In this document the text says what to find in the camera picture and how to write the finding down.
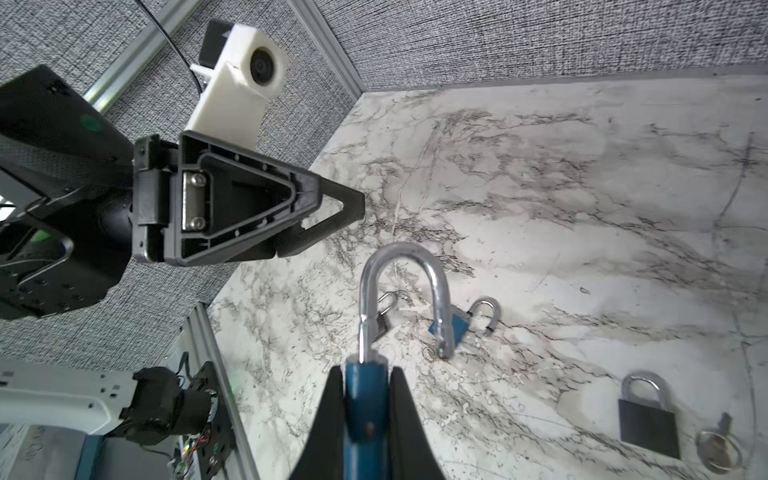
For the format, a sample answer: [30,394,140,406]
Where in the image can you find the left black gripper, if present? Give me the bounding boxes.
[131,130,367,267]

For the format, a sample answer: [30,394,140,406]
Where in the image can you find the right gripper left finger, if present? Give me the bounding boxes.
[289,366,345,480]

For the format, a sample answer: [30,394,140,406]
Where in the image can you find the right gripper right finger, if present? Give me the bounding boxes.
[388,367,445,480]

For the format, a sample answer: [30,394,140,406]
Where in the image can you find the blue padlock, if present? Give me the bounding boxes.
[343,243,455,479]
[437,296,502,346]

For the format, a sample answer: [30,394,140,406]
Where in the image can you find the small black padlock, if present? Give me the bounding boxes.
[618,371,681,460]
[374,291,399,341]

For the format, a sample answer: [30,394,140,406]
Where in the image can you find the small silver key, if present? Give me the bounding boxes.
[695,412,743,475]

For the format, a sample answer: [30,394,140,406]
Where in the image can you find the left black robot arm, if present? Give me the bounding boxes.
[1,65,365,320]

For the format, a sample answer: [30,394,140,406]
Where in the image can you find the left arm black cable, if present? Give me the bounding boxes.
[134,0,205,94]

